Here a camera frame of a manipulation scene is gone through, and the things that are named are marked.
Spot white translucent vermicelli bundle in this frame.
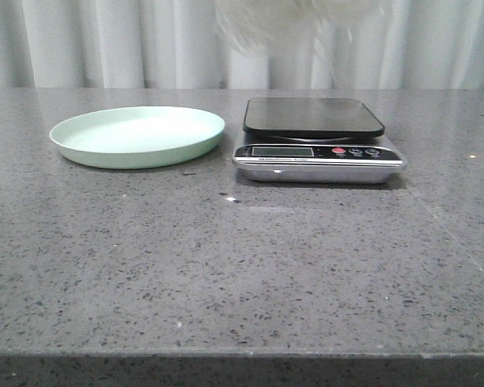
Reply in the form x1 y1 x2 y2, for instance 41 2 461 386
214 1 359 52

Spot black silver kitchen scale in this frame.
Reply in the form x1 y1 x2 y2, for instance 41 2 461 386
232 98 407 185

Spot light green round plate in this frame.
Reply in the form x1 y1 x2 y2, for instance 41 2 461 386
49 106 225 169

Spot white pleated curtain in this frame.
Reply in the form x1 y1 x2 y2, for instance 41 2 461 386
0 1 484 89

